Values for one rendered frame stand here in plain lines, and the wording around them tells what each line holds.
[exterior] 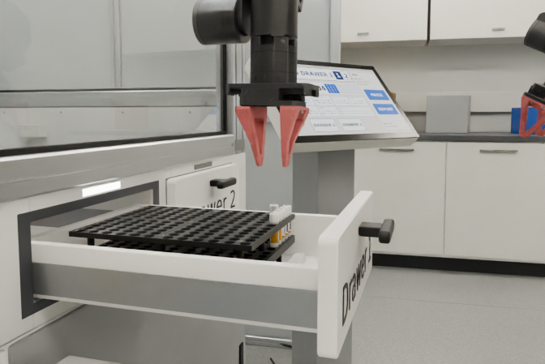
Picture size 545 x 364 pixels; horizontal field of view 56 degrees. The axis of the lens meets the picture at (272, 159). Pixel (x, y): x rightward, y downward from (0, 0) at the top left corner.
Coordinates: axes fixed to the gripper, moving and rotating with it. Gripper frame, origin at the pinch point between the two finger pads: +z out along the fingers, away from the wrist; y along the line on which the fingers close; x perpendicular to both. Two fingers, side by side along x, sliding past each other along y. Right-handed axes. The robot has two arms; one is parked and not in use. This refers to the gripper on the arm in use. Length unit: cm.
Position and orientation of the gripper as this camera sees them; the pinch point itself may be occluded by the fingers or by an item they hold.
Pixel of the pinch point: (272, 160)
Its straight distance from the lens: 63.2
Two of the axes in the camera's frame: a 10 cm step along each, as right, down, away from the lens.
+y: 9.5, 0.3, -3.0
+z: -0.1, 10.0, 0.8
